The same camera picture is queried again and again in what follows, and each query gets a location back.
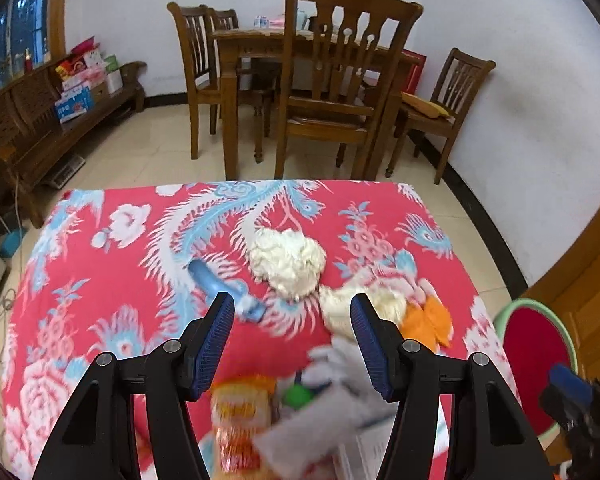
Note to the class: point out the blue tube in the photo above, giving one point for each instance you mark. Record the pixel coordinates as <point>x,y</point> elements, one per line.
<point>210,280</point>

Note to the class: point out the red basin with green rim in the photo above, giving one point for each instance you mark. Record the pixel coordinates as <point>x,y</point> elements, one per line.
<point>530,360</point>

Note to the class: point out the wood framed window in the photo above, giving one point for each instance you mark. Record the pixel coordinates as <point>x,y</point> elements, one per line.
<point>25,10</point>

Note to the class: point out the red gift box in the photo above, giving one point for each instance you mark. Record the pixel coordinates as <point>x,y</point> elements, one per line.
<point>416,75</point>

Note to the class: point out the small red bottle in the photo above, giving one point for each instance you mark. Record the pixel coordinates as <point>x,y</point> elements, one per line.
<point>28,62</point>

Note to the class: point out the wooden bench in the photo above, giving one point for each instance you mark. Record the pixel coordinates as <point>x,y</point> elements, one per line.
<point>30,110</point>

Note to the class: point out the orange peel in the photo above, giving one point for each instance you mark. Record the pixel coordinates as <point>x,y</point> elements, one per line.
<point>430,325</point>

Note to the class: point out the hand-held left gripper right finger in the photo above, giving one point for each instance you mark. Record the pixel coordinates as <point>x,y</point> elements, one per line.
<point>375,350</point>

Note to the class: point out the wooden door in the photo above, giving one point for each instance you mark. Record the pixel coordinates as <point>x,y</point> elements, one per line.
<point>595,285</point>

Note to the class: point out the grey floor scale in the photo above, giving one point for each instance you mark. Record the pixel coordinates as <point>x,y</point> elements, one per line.
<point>66,170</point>

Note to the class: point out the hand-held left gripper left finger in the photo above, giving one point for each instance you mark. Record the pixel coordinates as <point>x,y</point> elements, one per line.
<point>215,345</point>

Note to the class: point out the yellow seat cushion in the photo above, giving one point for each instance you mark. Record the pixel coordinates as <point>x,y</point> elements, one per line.
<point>425,105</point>

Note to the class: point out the wooden dining table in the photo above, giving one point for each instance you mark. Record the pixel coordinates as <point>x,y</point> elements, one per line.
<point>260,42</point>

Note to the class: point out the wooden dining chair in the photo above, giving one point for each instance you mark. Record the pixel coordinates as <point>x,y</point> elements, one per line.
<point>190,35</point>
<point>330,25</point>
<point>225,19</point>
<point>460,75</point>

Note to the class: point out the pile of cardboard boxes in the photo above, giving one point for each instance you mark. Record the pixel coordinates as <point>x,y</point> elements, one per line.
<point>75,105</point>

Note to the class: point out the blue plastic dustpan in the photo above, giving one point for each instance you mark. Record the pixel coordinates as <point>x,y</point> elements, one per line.
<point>12,242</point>

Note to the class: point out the large white tissue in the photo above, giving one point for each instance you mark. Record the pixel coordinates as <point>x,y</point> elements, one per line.
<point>290,260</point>

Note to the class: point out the red floral tablecloth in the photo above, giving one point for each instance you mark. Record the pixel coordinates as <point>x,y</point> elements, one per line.
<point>105,285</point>

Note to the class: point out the small white tissue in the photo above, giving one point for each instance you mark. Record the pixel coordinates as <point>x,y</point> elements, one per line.
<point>337,310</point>

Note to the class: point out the orange snack packet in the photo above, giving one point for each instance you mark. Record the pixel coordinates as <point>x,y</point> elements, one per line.
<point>240,410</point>

